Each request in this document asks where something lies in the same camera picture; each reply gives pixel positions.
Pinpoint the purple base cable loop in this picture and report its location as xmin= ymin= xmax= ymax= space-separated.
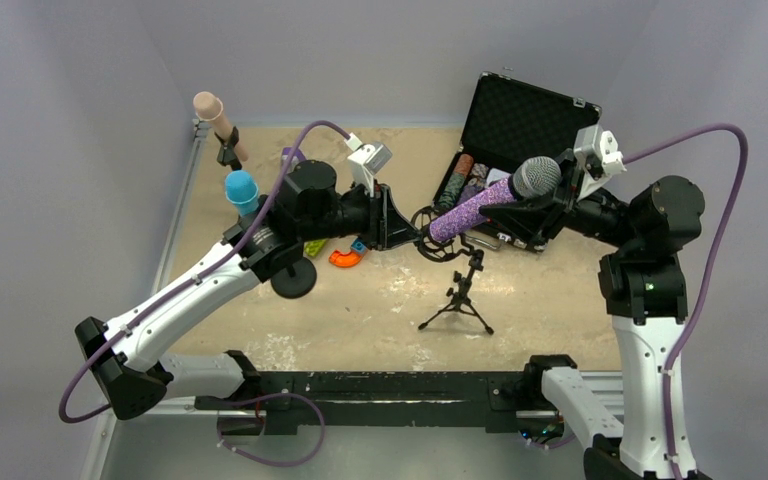
xmin=216 ymin=392 xmax=327 ymax=468

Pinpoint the blue microphone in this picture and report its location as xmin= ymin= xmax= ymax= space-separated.
xmin=224 ymin=170 xmax=260 ymax=217

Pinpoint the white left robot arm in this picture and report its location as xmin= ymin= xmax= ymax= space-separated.
xmin=75 ymin=161 xmax=420 ymax=420

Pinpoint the pink microphone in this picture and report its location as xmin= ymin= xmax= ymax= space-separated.
xmin=192 ymin=91 xmax=249 ymax=162

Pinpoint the lime long toy brick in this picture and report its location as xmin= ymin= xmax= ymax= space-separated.
xmin=304 ymin=239 xmax=328 ymax=258

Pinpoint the orange curved track piece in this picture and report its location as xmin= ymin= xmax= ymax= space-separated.
xmin=328 ymin=247 xmax=366 ymax=269

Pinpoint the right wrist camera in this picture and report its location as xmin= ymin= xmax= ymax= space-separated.
xmin=573 ymin=124 xmax=627 ymax=200

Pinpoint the blue toy brick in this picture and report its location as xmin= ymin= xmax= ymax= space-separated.
xmin=350 ymin=238 xmax=368 ymax=256

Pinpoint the black shock mount tripod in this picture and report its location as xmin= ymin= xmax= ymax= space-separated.
xmin=411 ymin=206 xmax=495 ymax=336

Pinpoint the purple metronome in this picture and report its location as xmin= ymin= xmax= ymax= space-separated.
xmin=281 ymin=147 xmax=307 ymax=172

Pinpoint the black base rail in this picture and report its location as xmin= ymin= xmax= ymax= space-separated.
xmin=195 ymin=371 xmax=563 ymax=435

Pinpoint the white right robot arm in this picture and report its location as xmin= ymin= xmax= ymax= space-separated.
xmin=488 ymin=157 xmax=705 ymax=479

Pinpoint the purple glitter microphone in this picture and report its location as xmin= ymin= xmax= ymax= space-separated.
xmin=428 ymin=156 xmax=562 ymax=244

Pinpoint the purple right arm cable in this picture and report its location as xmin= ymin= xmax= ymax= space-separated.
xmin=622 ymin=123 xmax=750 ymax=480

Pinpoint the black poker chip case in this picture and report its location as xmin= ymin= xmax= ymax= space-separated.
xmin=417 ymin=72 xmax=602 ymax=216

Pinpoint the black mic stand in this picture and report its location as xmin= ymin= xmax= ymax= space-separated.
xmin=214 ymin=126 xmax=243 ymax=171
xmin=270 ymin=258 xmax=318 ymax=299

